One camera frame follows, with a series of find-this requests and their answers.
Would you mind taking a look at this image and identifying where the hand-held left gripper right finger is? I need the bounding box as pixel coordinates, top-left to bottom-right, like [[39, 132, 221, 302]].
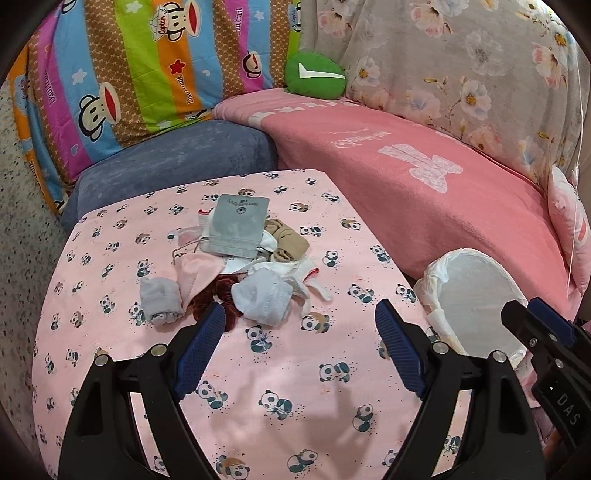
[[375, 299, 548, 480]]

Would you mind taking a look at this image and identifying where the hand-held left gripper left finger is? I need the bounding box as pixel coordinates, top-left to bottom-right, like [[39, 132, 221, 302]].
[[58, 300, 227, 480]]

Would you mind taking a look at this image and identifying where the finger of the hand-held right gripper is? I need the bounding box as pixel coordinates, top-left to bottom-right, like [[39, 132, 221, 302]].
[[501, 299, 556, 371], [527, 298, 585, 357]]

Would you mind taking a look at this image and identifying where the dark red scrunchie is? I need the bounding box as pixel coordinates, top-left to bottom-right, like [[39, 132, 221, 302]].
[[191, 274, 241, 321]]

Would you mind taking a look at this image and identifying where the white bin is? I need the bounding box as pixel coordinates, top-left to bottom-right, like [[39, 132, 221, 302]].
[[412, 248, 529, 370]]

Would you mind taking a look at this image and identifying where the white sock with red trim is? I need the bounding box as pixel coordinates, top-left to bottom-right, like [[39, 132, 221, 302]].
[[281, 258, 334, 303]]

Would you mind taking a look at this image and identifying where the grey sock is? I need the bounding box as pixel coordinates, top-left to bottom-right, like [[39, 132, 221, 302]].
[[140, 277, 182, 328]]

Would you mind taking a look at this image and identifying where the pink panda print cloth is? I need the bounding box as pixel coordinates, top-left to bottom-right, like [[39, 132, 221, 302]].
[[31, 169, 467, 480]]

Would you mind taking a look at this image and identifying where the pink pillow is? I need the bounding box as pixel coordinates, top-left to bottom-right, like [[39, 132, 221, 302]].
[[547, 166, 591, 296]]

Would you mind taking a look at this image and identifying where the clear plastic bag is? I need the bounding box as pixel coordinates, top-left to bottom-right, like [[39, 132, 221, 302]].
[[168, 209, 211, 252]]

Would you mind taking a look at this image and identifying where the white crumpled cloth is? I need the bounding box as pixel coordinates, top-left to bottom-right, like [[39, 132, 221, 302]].
[[252, 231, 278, 273]]

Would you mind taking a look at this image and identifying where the beige stocking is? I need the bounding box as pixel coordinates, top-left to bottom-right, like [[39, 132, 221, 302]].
[[263, 219, 310, 264]]

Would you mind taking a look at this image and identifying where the pink blanket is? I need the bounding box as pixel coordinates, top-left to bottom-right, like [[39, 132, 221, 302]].
[[211, 88, 583, 305]]

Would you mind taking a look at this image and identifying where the blue-grey sofa cushion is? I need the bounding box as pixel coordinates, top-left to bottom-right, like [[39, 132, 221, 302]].
[[59, 119, 279, 234]]

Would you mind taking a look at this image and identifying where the grey floral sheet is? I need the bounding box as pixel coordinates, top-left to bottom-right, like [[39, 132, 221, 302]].
[[295, 0, 587, 185]]

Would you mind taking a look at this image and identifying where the green cushion with white check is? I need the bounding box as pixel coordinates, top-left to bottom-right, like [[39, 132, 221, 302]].
[[284, 51, 348, 100]]

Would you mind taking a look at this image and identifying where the striped cartoon blanket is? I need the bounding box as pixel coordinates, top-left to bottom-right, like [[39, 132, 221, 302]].
[[14, 0, 305, 217]]

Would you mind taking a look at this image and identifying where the grey drawstring pouch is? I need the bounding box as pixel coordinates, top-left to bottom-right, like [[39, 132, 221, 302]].
[[199, 194, 271, 259]]

